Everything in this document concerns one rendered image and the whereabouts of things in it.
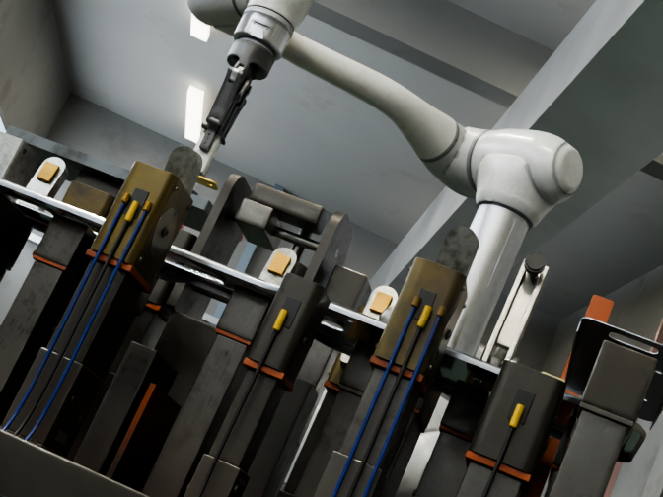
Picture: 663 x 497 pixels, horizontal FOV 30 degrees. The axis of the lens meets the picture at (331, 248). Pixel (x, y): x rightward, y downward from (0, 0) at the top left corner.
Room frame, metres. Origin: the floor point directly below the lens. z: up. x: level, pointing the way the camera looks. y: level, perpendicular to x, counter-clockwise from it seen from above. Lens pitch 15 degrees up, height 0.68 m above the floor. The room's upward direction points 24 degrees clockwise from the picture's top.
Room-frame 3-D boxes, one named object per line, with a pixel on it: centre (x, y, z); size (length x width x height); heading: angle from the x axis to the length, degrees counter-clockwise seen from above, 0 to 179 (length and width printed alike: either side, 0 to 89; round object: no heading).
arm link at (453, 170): (2.31, -0.17, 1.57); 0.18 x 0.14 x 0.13; 132
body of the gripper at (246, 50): (1.94, 0.25, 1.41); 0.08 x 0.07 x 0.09; 175
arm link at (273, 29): (1.94, 0.25, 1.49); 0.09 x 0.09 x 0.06
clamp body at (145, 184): (1.39, 0.21, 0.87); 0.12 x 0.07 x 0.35; 166
